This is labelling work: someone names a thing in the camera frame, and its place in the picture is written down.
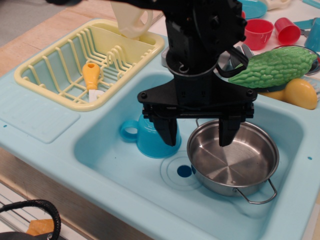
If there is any yellow plastic drying rack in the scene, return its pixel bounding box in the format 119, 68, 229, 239
14, 19, 165, 112

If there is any orange object at bottom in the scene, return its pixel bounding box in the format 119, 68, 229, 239
26, 219, 54, 236

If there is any yellow toy squash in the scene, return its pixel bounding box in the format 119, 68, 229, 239
259, 78, 320, 110

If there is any stainless steel pot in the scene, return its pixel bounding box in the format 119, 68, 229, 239
187, 120, 280, 205

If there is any red plastic cup upright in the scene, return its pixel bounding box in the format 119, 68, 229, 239
244, 18, 274, 50

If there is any cream plastic pitcher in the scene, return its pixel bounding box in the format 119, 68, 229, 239
110, 1, 153, 40

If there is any black sleeved cable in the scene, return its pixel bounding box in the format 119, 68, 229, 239
0, 199, 62, 240

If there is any teal plastic cup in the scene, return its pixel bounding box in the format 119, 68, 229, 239
304, 17, 320, 52

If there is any green toy bitter gourd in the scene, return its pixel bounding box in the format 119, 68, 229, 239
228, 46, 318, 89

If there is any orange handled toy spatula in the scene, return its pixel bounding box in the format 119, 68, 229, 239
82, 62, 105, 103

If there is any teal plastic plate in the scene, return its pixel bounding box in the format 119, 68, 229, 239
240, 0, 268, 20

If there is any light blue toy sink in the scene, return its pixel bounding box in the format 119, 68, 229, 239
0, 53, 320, 240

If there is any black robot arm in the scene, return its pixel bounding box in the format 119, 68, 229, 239
130, 0, 257, 147

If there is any red plastic cup tipped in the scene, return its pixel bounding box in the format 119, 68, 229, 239
274, 17, 301, 45

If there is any blue plastic cup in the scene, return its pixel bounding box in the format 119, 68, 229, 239
119, 115, 182, 159

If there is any black cable loop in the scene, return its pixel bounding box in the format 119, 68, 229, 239
215, 47, 250, 78

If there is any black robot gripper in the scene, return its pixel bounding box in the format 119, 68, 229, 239
137, 65, 258, 147

